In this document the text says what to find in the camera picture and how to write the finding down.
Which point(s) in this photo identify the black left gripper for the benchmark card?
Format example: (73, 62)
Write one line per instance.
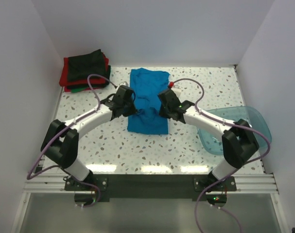
(130, 110)

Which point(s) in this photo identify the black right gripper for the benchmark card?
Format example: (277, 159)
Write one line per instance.
(164, 112)

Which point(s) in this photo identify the blue t shirt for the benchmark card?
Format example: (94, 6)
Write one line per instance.
(147, 85)

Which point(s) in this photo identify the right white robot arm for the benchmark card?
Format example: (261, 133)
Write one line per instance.
(237, 138)

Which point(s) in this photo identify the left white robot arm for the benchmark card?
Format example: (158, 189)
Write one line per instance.
(62, 138)

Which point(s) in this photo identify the translucent blue plastic bin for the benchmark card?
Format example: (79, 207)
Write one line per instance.
(249, 114)

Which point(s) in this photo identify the folded black t shirt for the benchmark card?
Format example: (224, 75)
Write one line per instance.
(79, 67)

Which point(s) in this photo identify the folded red t shirt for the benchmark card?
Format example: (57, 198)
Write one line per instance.
(63, 82)

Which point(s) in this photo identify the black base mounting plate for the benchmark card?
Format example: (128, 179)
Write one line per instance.
(155, 186)

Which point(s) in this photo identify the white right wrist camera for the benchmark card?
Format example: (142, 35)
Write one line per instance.
(175, 88)

